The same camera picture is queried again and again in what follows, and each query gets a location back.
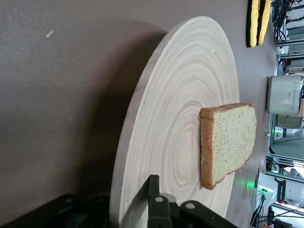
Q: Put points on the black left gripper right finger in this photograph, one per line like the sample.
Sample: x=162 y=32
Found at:
x=161 y=213

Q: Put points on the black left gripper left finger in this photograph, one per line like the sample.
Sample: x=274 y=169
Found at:
x=59 y=213

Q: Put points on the slice of brown bread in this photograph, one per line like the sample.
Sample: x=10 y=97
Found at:
x=230 y=142

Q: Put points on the round wooden plate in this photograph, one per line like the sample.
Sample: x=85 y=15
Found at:
x=178 y=95

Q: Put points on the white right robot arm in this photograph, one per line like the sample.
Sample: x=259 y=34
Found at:
x=268 y=183

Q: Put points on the cream and chrome toaster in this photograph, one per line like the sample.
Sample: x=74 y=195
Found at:
x=282 y=95

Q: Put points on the brown table cover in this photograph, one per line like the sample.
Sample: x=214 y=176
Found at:
x=59 y=95

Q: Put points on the beige cardboard box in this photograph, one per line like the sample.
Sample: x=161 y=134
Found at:
x=288 y=120

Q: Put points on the small white scrap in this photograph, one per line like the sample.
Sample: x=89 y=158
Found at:
x=49 y=34

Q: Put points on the yellow quilted oven mitt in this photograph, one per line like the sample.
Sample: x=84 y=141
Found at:
x=264 y=21
x=253 y=23

